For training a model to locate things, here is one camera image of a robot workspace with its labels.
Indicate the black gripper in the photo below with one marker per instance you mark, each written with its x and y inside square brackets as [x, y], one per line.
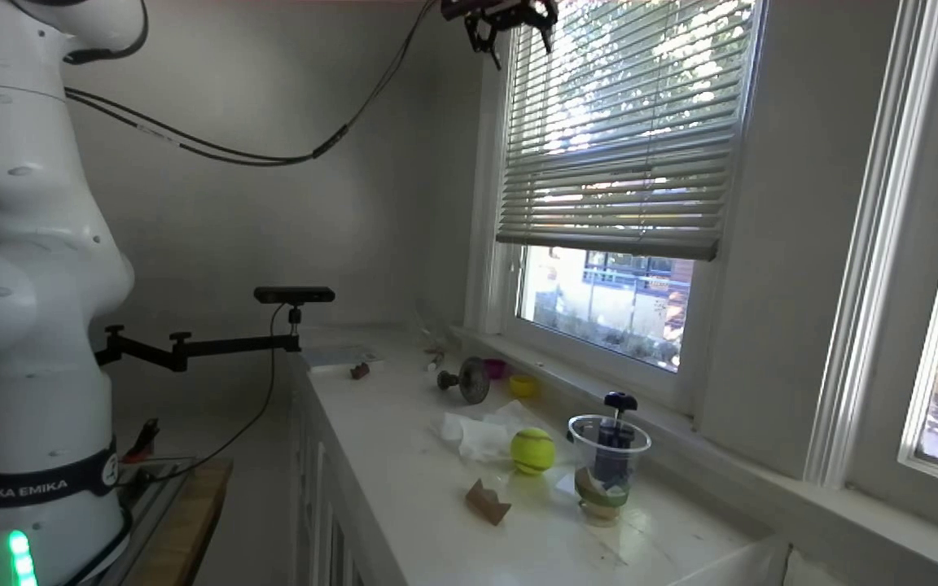
[486, 7]

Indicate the small black and white object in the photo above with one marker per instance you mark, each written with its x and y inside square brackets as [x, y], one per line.
[359, 370]

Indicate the white slatted window blind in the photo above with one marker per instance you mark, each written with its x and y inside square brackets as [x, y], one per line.
[619, 132]

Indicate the clear plastic cup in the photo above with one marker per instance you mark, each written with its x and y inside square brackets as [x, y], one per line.
[606, 450]

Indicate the black articulated camera mount arm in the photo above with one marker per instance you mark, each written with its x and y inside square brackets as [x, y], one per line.
[209, 347]

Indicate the green round object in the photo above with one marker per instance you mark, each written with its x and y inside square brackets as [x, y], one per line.
[602, 495]

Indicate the red and black clamp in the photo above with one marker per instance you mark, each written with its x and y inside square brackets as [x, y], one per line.
[143, 442]

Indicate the small brown cork piece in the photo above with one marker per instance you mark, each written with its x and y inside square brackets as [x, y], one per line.
[486, 502]

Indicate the black stereo camera bar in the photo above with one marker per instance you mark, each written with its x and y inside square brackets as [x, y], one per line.
[296, 295]

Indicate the crumpled white cloth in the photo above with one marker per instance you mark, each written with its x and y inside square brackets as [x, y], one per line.
[480, 431]

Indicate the yellow green tennis ball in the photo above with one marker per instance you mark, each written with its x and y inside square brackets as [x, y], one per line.
[532, 450]

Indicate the pink plastic bowl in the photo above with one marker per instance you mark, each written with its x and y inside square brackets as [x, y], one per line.
[498, 370]

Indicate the yellow plastic bowl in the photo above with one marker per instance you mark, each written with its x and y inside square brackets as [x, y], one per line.
[523, 385]

